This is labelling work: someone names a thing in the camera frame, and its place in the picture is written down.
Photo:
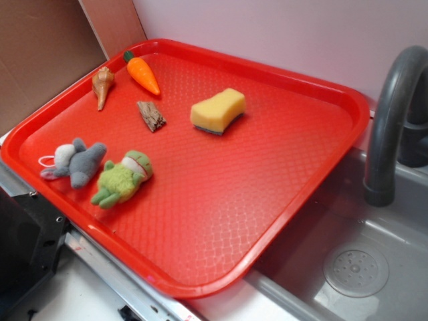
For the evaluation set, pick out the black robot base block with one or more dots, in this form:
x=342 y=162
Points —
x=32 y=234

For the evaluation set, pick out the orange toy carrot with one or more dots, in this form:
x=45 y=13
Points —
x=141 y=73

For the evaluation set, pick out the red plastic tray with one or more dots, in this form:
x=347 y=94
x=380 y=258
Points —
x=215 y=202

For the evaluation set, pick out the yellow kitchen sponge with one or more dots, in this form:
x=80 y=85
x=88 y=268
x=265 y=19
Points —
x=217 y=113

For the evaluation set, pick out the brown wood bark piece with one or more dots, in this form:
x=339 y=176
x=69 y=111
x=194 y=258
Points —
x=151 y=115

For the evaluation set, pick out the green plush frog toy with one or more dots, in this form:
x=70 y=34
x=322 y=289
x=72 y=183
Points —
x=118 y=182

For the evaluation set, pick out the grey plush bunny toy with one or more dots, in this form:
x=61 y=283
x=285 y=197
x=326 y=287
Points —
x=76 y=161

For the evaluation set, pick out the brown conch seashell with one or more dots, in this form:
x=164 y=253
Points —
x=101 y=84

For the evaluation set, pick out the grey toy sink basin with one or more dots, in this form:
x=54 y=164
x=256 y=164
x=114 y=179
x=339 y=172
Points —
x=342 y=259

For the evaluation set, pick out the grey toy faucet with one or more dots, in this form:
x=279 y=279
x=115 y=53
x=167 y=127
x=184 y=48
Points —
x=399 y=129

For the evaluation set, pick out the brown cardboard panel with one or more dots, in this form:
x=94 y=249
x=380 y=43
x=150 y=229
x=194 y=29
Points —
x=46 y=46

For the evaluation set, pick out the silver aluminium rail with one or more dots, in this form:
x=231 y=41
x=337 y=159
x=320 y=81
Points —
x=140 y=299

